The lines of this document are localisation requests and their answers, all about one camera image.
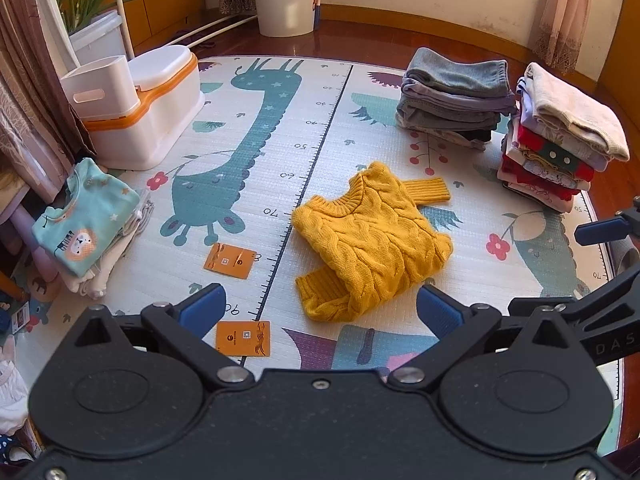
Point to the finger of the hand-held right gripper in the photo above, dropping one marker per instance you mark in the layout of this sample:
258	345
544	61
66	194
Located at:
610	292
602	230

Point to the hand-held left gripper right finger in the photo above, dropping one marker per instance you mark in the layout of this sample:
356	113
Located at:
440	310

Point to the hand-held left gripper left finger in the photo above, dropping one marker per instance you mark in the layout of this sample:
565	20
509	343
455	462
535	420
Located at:
202	307

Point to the stack of colourful folded clothes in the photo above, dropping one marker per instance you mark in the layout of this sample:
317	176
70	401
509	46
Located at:
545	160

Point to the stack of grey folded clothes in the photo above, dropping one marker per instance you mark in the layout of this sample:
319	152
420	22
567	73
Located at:
450	105

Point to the orange card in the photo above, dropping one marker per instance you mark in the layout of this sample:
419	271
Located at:
227	261
245	338

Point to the teal lion print shirt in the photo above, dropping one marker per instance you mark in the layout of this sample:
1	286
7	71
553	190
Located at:
85	210

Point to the white box with orange band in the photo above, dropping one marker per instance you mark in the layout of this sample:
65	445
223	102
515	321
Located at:
150	130

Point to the lilac tube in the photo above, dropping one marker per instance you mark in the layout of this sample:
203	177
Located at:
30	240

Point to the pile of mixed cloths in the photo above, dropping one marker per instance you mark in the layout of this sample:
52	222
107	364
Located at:
10	395

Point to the animal print play mat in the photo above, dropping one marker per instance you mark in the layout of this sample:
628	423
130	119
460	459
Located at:
310	125

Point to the pink sheer curtain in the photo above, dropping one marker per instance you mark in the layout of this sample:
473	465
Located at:
565	10

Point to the small white plastic basket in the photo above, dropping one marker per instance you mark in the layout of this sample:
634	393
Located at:
100	85

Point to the brown patterned curtain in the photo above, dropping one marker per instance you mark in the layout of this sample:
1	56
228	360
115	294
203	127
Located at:
25	110

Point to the purple floor cloth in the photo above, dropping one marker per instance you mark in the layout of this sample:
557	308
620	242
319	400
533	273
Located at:
182	36

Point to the white floor pipe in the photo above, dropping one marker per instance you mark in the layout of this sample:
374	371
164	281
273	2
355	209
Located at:
225	27

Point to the white planter tub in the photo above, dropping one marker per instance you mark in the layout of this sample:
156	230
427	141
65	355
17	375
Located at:
100	35

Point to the white metal tube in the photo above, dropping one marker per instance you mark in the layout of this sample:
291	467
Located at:
125	25

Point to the white slanted board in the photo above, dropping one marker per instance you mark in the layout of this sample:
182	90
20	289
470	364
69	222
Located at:
52	10

